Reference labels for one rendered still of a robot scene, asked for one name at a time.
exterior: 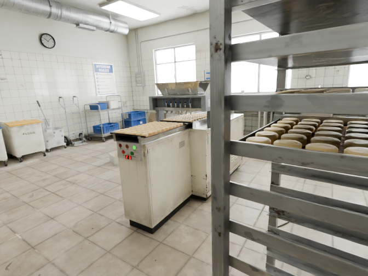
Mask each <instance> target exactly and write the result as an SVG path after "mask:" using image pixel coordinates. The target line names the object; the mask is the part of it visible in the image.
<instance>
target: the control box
mask: <svg viewBox="0 0 368 276"><path fill-rule="evenodd" d="M119 144H121V145H122V146H121V147H119ZM117 145H118V155H119V158H125V159H126V156H127V157H128V158H127V159H129V156H130V160H135V161H142V155H141V145H139V143H132V142H124V141H118V142H117ZM126 145H128V146H129V148H126ZM133 146H135V147H136V149H133ZM122 150H124V151H125V153H124V154H123V153H122ZM130 152H133V153H134V154H133V155H131V154H130Z"/></svg>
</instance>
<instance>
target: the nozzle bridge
mask: <svg viewBox="0 0 368 276"><path fill-rule="evenodd" d="M148 98H149V110H155V111H156V122H160V120H163V119H164V110H167V111H202V112H207V128H210V94H203V95H167V96H163V95H157V96H149V97H148ZM166 98H167V99H166ZM170 98H171V99H170ZM179 98H180V100H179ZM169 99H170V100H169ZM174 99H175V100H174ZM184 99H185V100H184ZM189 99H190V100H189ZM183 100H184V104H185V101H186V105H187V107H186V108H185V106H184V105H183ZM164 101H165V104H166V101H167V104H168V108H166V105H165V104H164ZM175 101H176V103H177V108H175V105H174V104H175ZM178 101H179V104H180V101H181V105H182V108H180V106H179V104H178ZM188 101H189V104H190V101H191V104H192V108H190V107H189V104H188ZM170 102H171V103H172V108H170V105H169V104H170Z"/></svg>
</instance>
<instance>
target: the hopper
mask: <svg viewBox="0 0 368 276"><path fill-rule="evenodd" d="M209 84H210V81H189V82H170V83H155V85H156V86H157V88H158V89H159V91H160V93H161V94H162V95H163V96H167V95H203V94H205V92H206V90H207V88H208V86H209Z"/></svg>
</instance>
